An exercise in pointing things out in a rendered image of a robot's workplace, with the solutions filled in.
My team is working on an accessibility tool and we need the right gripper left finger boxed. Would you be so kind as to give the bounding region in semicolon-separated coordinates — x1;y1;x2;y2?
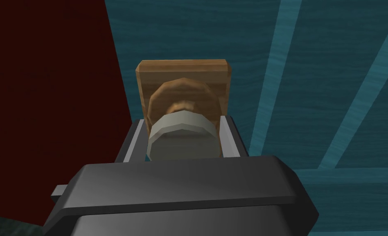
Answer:
114;119;149;163

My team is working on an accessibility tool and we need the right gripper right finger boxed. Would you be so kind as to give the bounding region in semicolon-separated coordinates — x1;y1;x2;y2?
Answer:
218;115;250;158

